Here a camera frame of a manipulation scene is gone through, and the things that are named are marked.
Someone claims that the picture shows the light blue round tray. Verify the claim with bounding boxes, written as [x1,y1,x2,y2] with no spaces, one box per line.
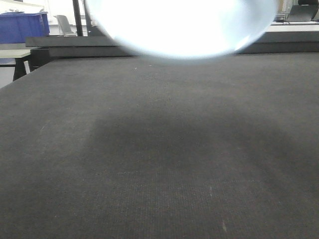
[87,0,278,61]

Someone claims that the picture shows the grey chair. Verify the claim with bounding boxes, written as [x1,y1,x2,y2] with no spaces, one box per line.
[54,15,77,37]

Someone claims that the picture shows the white background table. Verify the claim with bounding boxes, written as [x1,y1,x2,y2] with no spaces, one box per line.
[266,21,319,32]

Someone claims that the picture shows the blue storage crate background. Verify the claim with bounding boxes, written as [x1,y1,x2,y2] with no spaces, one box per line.
[0,12,50,44]

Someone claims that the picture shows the black laptop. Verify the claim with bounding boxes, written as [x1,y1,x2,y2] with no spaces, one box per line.
[286,5,319,22]

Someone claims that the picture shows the black metal frame rack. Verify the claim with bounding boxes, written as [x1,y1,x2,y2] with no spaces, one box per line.
[72,0,110,37]

